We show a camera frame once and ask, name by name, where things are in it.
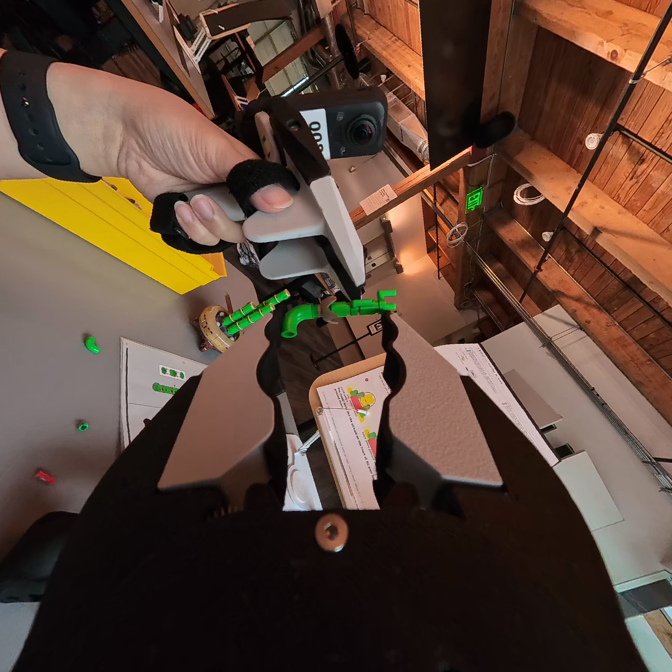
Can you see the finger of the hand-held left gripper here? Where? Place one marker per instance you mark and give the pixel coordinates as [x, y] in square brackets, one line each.
[338, 231]

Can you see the lego instruction booklet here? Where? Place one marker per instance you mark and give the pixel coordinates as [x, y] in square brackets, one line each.
[139, 378]

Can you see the red lego piece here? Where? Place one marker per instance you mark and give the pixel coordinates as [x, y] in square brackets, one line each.
[45, 476]

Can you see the white plastic stand base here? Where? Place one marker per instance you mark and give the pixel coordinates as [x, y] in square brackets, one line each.
[299, 477]

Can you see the person's left hand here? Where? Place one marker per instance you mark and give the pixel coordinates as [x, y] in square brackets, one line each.
[136, 136]

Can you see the black hanging panel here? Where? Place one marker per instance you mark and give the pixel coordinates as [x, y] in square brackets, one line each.
[451, 63]

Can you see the green lego bamboo stalk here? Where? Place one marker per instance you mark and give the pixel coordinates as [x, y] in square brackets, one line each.
[346, 307]

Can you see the black square marker tag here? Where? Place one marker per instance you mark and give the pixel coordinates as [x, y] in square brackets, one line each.
[377, 328]

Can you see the green exit sign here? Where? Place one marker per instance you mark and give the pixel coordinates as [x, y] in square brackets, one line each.
[474, 199]

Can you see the white paper notice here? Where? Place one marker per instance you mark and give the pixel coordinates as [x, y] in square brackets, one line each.
[379, 198]

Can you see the lego pot with bamboo stalks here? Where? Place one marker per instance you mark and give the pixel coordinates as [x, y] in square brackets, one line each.
[212, 328]

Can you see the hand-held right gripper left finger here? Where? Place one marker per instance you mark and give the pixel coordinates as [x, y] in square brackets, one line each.
[220, 414]

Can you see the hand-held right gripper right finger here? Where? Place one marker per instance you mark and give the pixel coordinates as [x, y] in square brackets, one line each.
[441, 420]

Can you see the black smartwatch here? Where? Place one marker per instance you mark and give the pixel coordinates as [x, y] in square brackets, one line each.
[36, 120]

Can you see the wooden clipboard with instruction sheet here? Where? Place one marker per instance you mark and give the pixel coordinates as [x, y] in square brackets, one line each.
[351, 420]

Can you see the yellow plastic bin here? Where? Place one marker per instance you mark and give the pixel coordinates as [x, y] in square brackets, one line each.
[105, 225]

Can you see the person's left forearm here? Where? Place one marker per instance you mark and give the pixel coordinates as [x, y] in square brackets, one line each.
[5, 152]

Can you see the green curved lego piece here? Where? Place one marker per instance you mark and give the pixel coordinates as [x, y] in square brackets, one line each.
[93, 345]

